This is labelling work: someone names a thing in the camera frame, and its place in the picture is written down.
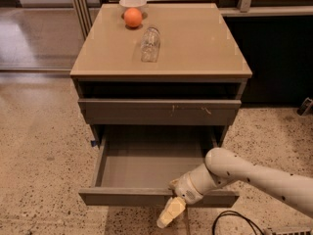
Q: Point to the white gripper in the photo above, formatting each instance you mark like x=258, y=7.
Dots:
x=186, y=189

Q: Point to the grey drawer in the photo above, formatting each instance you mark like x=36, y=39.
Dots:
x=159, y=112
x=137, y=162

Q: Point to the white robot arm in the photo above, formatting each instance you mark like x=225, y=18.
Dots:
x=222, y=167

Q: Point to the grey drawer cabinet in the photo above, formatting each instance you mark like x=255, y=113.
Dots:
x=198, y=59

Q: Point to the grey power strip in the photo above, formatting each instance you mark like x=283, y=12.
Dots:
x=298, y=230

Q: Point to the clear glass jar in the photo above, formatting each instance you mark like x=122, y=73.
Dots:
x=150, y=45

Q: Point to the dark device on floor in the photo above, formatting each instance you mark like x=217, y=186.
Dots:
x=305, y=107

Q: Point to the orange ball fruit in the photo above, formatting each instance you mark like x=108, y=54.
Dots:
x=133, y=17

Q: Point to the white bowl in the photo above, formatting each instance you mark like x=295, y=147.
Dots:
x=138, y=4

